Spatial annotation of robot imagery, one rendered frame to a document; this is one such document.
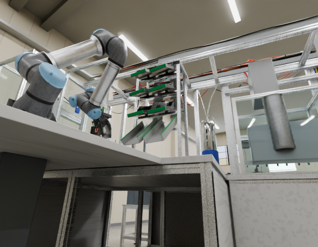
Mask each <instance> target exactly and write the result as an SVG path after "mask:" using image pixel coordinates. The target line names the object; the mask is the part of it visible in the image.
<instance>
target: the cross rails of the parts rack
mask: <svg viewBox="0 0 318 247"><path fill-rule="evenodd" d="M176 73H177V71H174V72H170V73H166V74H160V75H156V76H152V77H148V78H144V79H140V80H139V82H142V81H146V80H151V79H155V78H159V77H164V76H168V75H172V74H176ZM173 79H177V77H172V78H168V79H163V80H159V81H154V82H151V83H149V85H151V84H154V83H161V82H165V81H170V80H173ZM173 93H175V94H173ZM176 93H177V90H174V91H169V92H164V93H159V94H154V95H149V96H144V97H139V98H138V100H141V99H148V98H150V99H148V101H151V100H157V99H163V98H169V97H174V96H177V94H176ZM168 94H171V95H168ZM163 95H165V96H163ZM158 96H159V97H158ZM153 97H156V98H153ZM175 114H177V111H172V112H166V113H159V114H153V115H147V116H141V117H136V119H137V120H139V119H145V118H155V117H161V116H168V115H175Z"/></svg>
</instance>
